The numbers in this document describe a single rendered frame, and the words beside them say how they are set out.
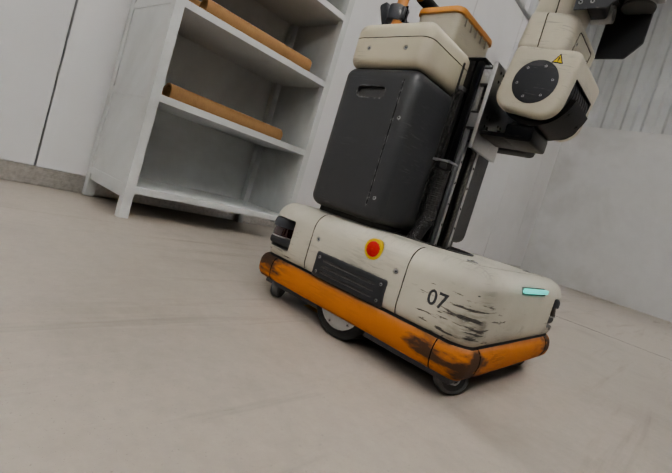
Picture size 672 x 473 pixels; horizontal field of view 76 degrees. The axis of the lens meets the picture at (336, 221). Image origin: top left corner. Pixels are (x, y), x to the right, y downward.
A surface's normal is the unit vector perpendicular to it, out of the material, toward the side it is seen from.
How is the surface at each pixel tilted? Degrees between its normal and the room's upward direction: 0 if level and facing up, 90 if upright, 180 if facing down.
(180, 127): 90
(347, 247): 90
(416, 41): 90
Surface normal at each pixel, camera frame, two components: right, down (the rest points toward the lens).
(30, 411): 0.29, -0.96
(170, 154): 0.71, 0.26
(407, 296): -0.64, -0.15
